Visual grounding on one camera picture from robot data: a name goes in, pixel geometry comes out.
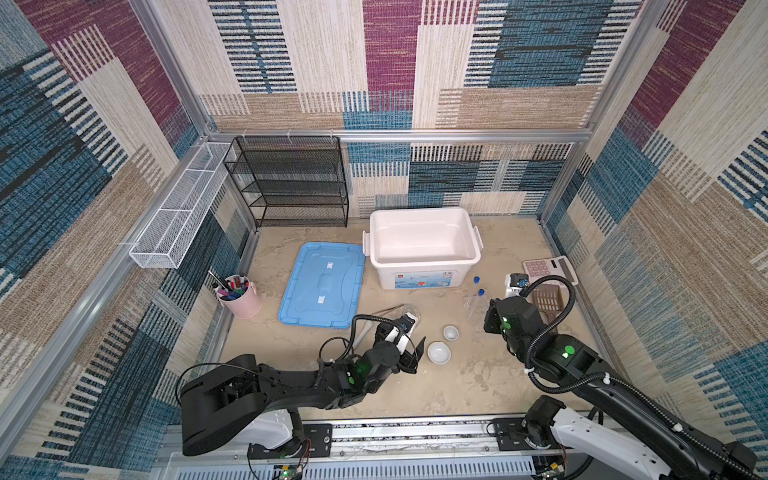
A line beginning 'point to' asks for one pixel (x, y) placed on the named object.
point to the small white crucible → (451, 332)
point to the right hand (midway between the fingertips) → (494, 307)
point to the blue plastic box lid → (325, 285)
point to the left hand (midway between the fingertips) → (412, 327)
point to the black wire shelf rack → (291, 181)
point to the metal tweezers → (379, 313)
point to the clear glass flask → (408, 308)
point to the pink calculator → (558, 266)
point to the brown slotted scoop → (548, 298)
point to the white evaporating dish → (439, 353)
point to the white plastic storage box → (419, 248)
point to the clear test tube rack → (474, 305)
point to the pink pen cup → (239, 296)
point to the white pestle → (357, 339)
